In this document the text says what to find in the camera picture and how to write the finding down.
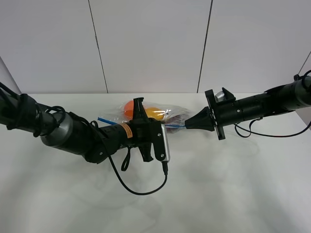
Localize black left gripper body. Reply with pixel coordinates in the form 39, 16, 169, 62
130, 97, 162, 162

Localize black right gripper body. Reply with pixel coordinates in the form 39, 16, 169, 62
205, 87, 236, 140

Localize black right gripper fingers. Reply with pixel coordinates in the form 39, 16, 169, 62
185, 106, 215, 132

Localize clear zip bag blue seal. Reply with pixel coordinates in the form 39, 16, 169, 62
98, 101, 190, 125

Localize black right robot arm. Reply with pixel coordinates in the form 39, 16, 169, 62
185, 73, 311, 140

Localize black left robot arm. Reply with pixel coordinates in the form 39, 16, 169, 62
0, 84, 168, 164

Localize yellow pear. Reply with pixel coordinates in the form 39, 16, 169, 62
145, 107, 168, 121

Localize purple eggplant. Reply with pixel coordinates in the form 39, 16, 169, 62
164, 112, 190, 133

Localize orange fruit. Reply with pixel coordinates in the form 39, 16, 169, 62
123, 100, 134, 120

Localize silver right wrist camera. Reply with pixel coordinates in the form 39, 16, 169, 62
215, 91, 226, 102

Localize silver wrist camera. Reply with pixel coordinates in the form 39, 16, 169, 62
215, 91, 226, 102
154, 124, 171, 163

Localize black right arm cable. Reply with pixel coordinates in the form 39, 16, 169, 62
234, 70, 311, 139

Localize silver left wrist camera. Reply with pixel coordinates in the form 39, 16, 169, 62
154, 124, 171, 163

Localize black left camera cable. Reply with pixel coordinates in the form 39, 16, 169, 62
108, 145, 169, 195

